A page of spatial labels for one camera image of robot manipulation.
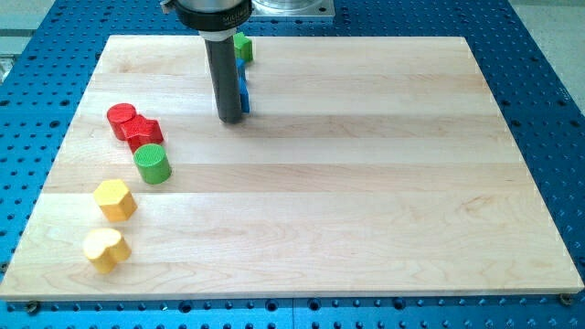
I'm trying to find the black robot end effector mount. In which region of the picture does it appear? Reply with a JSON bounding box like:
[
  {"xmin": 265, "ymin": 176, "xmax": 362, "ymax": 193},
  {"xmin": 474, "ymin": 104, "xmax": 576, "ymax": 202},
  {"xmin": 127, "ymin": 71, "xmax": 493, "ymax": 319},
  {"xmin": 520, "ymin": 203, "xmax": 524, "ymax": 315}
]
[{"xmin": 160, "ymin": 0, "xmax": 252, "ymax": 42}]

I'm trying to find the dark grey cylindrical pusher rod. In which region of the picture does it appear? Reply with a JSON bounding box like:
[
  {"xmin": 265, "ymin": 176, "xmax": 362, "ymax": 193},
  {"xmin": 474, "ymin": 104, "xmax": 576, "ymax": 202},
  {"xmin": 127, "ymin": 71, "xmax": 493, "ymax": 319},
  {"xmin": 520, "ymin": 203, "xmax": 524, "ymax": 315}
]
[{"xmin": 205, "ymin": 37, "xmax": 242, "ymax": 123}]

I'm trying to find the silver robot base flange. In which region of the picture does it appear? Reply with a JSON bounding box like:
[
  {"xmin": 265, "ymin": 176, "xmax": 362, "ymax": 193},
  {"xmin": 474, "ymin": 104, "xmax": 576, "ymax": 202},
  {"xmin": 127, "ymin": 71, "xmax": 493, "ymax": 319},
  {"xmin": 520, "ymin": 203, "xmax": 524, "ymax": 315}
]
[{"xmin": 252, "ymin": 0, "xmax": 335, "ymax": 18}]

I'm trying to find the blue block upper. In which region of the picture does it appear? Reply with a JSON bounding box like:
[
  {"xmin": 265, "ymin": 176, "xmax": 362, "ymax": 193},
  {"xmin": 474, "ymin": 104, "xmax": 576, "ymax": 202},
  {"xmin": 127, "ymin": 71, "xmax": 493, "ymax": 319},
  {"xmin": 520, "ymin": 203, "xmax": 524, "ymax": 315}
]
[{"xmin": 236, "ymin": 58, "xmax": 246, "ymax": 81}]

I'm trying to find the blue block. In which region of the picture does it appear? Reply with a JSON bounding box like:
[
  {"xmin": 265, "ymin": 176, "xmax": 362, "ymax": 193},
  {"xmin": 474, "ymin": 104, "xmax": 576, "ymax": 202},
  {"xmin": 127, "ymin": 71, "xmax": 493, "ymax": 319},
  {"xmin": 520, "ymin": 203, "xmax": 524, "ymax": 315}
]
[
  {"xmin": 236, "ymin": 58, "xmax": 246, "ymax": 81},
  {"xmin": 239, "ymin": 78, "xmax": 250, "ymax": 113}
]

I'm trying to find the green cube block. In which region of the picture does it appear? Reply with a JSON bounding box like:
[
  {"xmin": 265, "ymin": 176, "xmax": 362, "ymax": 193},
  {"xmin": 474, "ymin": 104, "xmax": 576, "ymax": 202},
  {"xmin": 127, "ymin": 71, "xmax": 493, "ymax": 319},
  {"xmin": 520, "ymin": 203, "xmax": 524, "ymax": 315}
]
[{"xmin": 233, "ymin": 32, "xmax": 253, "ymax": 62}]

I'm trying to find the blue block lower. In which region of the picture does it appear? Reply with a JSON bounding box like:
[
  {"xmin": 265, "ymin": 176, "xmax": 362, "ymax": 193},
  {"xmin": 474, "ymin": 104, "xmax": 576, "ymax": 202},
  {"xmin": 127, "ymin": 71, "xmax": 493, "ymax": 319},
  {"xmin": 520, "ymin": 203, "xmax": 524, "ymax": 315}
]
[{"xmin": 239, "ymin": 78, "xmax": 250, "ymax": 113}]

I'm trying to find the red star block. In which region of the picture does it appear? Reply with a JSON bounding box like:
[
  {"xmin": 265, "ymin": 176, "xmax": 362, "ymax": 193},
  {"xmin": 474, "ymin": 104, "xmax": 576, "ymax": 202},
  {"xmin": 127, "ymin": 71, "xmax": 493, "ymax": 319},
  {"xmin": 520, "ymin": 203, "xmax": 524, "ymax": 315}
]
[{"xmin": 121, "ymin": 114, "xmax": 164, "ymax": 154}]

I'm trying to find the red cylinder block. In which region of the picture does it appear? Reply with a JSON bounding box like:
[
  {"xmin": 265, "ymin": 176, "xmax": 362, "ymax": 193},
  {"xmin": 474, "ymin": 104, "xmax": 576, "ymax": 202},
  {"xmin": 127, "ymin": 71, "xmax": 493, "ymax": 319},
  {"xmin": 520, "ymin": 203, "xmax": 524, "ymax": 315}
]
[{"xmin": 106, "ymin": 103, "xmax": 137, "ymax": 141}]

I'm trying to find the green cylinder block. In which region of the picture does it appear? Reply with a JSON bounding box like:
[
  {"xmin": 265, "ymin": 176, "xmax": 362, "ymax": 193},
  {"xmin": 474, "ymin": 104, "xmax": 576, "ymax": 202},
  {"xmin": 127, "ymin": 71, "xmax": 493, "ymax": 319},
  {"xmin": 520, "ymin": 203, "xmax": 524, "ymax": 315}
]
[{"xmin": 133, "ymin": 143, "xmax": 172, "ymax": 185}]

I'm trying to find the yellow hexagon block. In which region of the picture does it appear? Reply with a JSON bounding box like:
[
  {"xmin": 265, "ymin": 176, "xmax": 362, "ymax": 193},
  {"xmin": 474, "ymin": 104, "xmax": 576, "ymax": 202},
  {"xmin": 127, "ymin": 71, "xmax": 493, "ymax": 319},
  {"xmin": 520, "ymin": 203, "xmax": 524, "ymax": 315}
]
[{"xmin": 93, "ymin": 179, "xmax": 137, "ymax": 222}]

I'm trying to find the light wooden board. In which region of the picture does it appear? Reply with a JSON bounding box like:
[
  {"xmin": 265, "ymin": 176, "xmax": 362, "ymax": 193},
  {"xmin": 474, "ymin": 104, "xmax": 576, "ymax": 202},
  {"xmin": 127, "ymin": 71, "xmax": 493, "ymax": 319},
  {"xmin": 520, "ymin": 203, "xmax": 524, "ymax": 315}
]
[{"xmin": 1, "ymin": 36, "xmax": 583, "ymax": 301}]

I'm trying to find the yellow heart block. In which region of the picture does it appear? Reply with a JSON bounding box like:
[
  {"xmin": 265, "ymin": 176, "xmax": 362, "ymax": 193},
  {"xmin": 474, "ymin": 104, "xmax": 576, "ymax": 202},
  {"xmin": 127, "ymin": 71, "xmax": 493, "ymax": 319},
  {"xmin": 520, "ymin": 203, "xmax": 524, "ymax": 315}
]
[{"xmin": 82, "ymin": 228, "xmax": 132, "ymax": 274}]

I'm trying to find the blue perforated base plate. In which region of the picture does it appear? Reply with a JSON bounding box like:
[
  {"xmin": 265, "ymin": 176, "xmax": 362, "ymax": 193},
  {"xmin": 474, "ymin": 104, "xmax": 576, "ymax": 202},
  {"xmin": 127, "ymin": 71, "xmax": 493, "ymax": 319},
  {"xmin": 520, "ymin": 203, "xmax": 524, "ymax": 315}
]
[{"xmin": 1, "ymin": 1, "xmax": 584, "ymax": 328}]

